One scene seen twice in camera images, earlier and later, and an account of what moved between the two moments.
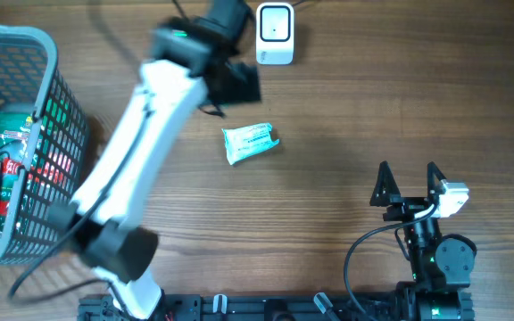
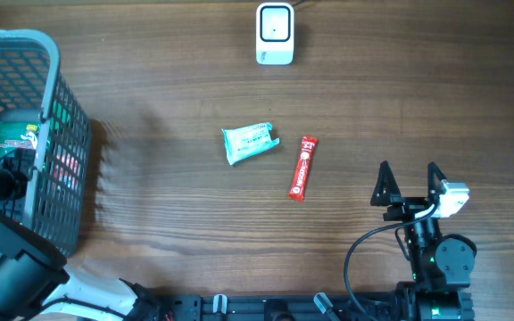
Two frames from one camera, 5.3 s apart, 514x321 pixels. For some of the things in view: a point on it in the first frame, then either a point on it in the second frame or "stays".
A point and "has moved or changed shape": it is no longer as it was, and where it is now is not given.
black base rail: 335,307 stays
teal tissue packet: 244,142 stays
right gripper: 405,206 stays
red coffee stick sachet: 9,166 has moved or changed shape
